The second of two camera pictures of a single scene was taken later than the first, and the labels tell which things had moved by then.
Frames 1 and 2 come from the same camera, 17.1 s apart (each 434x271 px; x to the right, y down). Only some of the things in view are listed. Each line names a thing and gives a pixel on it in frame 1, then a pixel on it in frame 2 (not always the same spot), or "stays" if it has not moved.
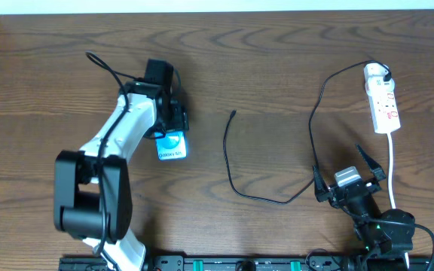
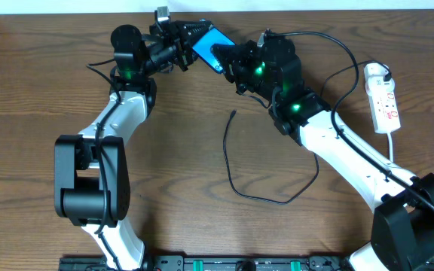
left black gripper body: [177, 118] to [180, 46]
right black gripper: [351, 190] to [235, 65]
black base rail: [339, 263] stays
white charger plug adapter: [374, 82] stays
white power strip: [384, 112] stays
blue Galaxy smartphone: [172, 145] to [203, 48]
